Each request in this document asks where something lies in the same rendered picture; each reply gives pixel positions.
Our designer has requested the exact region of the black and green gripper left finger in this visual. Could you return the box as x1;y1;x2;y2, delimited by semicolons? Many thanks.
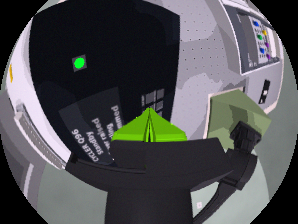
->
111;108;150;142

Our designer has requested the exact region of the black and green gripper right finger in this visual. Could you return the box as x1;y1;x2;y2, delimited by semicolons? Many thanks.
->
150;108;187;142

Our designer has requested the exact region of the white rectangular block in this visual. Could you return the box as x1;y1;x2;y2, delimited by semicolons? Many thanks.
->
272;30;283;59

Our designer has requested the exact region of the black rectangular pad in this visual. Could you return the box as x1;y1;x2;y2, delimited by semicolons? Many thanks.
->
258;80;270;104

